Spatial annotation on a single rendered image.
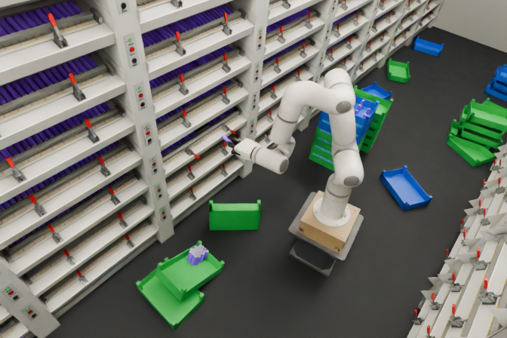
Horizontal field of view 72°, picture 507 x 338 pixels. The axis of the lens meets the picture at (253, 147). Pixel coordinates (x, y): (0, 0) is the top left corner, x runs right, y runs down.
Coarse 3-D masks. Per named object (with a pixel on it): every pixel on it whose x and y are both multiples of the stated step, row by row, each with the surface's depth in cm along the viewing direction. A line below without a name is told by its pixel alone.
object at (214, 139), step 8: (240, 112) 203; (232, 120) 202; (240, 120) 203; (208, 128) 194; (232, 128) 198; (208, 136) 191; (216, 136) 192; (200, 144) 186; (208, 144) 188; (200, 152) 186; (176, 160) 177; (184, 160) 178; (168, 168) 173; (176, 168) 176
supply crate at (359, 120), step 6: (360, 102) 232; (366, 102) 229; (372, 102) 227; (378, 102) 223; (354, 108) 229; (366, 108) 230; (372, 108) 229; (360, 114) 225; (372, 114) 219; (360, 120) 216; (366, 120) 214
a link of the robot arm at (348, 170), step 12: (336, 156) 154; (348, 156) 150; (336, 168) 151; (348, 168) 146; (360, 168) 147; (336, 180) 151; (348, 180) 146; (360, 180) 147; (336, 192) 162; (348, 192) 162
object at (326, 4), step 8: (328, 0) 209; (336, 0) 213; (328, 8) 212; (320, 32) 224; (320, 40) 227; (328, 40) 234; (320, 56) 236; (312, 64) 241; (320, 72) 251; (312, 80) 248; (304, 120) 275; (304, 128) 284
